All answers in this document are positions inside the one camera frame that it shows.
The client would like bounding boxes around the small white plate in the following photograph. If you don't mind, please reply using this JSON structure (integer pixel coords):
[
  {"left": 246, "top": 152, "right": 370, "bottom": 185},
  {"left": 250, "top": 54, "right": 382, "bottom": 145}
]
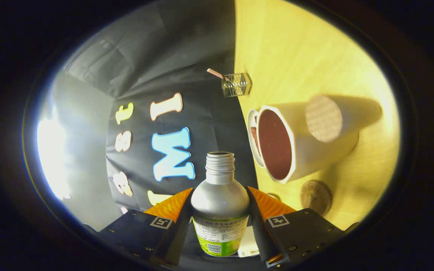
[{"left": 247, "top": 109, "right": 266, "bottom": 168}]

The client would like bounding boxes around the silver juice bottle green label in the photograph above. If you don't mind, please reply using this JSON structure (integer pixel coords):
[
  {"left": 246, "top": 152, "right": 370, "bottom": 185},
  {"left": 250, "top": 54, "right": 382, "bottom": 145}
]
[{"left": 190, "top": 151, "right": 250, "bottom": 257}]

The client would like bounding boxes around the round cork coaster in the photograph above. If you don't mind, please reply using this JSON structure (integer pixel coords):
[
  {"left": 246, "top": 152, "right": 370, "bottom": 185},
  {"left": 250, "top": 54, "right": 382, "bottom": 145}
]
[{"left": 300, "top": 180, "right": 333, "bottom": 216}]

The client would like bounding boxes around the brown snack piece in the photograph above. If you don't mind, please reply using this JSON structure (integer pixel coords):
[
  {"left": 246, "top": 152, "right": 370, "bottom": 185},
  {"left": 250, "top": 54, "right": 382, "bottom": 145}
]
[{"left": 251, "top": 126, "right": 260, "bottom": 153}]

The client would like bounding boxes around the wooden table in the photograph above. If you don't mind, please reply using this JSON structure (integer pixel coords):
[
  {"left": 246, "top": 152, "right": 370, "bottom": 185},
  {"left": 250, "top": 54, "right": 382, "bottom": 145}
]
[{"left": 234, "top": 0, "right": 401, "bottom": 232}]

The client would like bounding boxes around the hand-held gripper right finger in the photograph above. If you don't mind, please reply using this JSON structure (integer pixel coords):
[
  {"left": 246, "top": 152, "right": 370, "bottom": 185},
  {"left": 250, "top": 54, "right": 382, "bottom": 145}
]
[{"left": 247, "top": 186, "right": 360, "bottom": 268}]

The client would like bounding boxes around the white cup with wooden handle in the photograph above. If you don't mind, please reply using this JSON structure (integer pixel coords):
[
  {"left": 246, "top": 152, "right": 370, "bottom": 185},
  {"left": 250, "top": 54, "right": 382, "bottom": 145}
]
[{"left": 257, "top": 94, "right": 382, "bottom": 184}]

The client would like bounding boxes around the wire mesh basket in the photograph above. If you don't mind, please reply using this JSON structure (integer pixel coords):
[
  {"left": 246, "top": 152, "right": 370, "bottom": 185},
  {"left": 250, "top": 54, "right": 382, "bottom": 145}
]
[{"left": 222, "top": 73, "right": 252, "bottom": 98}]

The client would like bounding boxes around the black backdrop cloth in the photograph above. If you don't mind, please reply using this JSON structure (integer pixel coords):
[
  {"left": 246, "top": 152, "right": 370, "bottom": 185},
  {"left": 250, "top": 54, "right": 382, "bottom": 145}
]
[{"left": 64, "top": 0, "right": 263, "bottom": 269}]

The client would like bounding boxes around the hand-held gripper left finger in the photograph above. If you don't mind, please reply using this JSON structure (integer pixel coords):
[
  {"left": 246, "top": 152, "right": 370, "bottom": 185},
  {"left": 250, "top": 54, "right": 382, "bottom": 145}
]
[{"left": 96, "top": 187, "right": 193, "bottom": 268}]

